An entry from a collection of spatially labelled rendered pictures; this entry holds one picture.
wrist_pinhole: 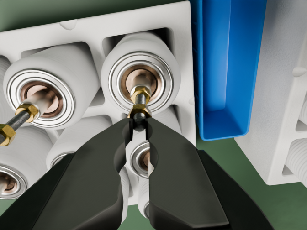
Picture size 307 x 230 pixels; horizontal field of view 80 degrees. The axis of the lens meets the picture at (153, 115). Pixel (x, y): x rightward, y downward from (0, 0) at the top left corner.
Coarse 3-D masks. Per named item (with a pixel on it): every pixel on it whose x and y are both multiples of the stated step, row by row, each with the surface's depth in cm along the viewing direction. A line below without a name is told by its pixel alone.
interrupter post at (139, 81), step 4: (136, 76) 21; (140, 76) 21; (144, 76) 21; (132, 80) 21; (136, 80) 20; (140, 80) 19; (144, 80) 20; (148, 80) 21; (132, 84) 19; (136, 84) 18; (140, 84) 18; (144, 84) 18; (148, 84) 19; (132, 88) 18; (148, 88) 19; (132, 92) 19
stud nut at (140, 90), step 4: (136, 88) 18; (140, 88) 18; (144, 88) 18; (136, 92) 18; (140, 92) 18; (144, 92) 18; (148, 92) 18; (132, 96) 18; (148, 96) 18; (132, 100) 18; (148, 100) 18
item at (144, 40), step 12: (132, 36) 23; (144, 36) 23; (156, 36) 27; (120, 48) 20; (132, 48) 20; (144, 48) 20; (156, 48) 20; (168, 48) 24; (108, 60) 20; (168, 60) 20; (108, 72) 21; (108, 96) 22; (120, 108) 23
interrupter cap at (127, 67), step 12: (120, 60) 20; (132, 60) 20; (144, 60) 20; (156, 60) 20; (120, 72) 20; (132, 72) 21; (144, 72) 21; (156, 72) 21; (168, 72) 20; (108, 84) 21; (120, 84) 21; (156, 84) 22; (168, 84) 21; (120, 96) 22; (156, 96) 22; (168, 96) 22; (156, 108) 23
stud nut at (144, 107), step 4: (136, 104) 15; (140, 104) 15; (144, 104) 15; (132, 108) 14; (136, 108) 14; (140, 108) 14; (144, 108) 14; (132, 112) 14; (136, 112) 14; (140, 112) 14; (144, 112) 14; (148, 112) 14; (128, 116) 15; (132, 116) 15; (148, 116) 15
